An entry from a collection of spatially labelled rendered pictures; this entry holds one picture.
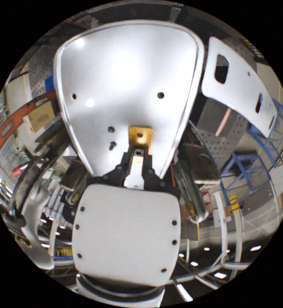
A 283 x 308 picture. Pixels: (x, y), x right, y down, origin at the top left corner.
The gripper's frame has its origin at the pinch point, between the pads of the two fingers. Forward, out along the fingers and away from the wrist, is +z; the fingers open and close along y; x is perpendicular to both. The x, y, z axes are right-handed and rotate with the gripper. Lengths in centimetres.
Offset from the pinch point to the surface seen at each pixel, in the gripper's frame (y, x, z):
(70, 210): -27.4, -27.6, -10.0
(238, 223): 627, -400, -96
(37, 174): -19.4, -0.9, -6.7
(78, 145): -13.7, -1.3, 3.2
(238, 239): 625, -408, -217
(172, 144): 5.6, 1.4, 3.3
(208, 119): 11.5, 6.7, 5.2
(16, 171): -28.0, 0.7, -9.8
